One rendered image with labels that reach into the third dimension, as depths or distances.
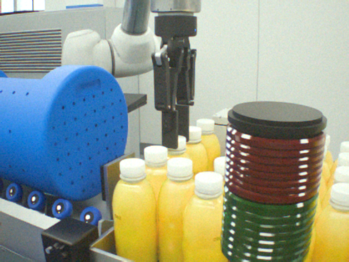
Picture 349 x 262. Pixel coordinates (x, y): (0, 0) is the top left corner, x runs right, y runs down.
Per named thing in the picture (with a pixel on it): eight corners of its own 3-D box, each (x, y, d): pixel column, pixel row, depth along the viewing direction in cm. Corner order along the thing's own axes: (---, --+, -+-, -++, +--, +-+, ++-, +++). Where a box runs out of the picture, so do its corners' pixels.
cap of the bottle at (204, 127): (209, 133, 82) (209, 124, 81) (193, 130, 84) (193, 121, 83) (217, 128, 85) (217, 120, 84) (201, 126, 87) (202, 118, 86)
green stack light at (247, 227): (236, 219, 30) (240, 162, 29) (314, 234, 27) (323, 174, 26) (205, 261, 24) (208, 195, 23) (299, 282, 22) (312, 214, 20)
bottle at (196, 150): (171, 212, 86) (171, 133, 81) (202, 209, 87) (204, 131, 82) (177, 227, 79) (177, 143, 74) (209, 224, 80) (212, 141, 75)
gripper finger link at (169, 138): (178, 110, 67) (176, 110, 67) (178, 148, 69) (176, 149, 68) (163, 108, 68) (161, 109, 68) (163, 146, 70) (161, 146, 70)
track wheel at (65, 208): (57, 199, 76) (51, 197, 74) (74, 198, 74) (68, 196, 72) (55, 221, 74) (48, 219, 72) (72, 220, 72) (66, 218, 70)
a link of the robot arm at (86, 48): (61, 85, 149) (56, 32, 142) (104, 79, 156) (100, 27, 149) (66, 93, 135) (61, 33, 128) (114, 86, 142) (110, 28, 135)
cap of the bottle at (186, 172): (177, 179, 57) (177, 168, 56) (162, 172, 60) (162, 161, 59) (197, 174, 59) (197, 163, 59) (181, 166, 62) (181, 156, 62)
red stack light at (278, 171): (240, 161, 29) (243, 110, 27) (324, 174, 26) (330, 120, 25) (208, 194, 23) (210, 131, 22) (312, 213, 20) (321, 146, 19)
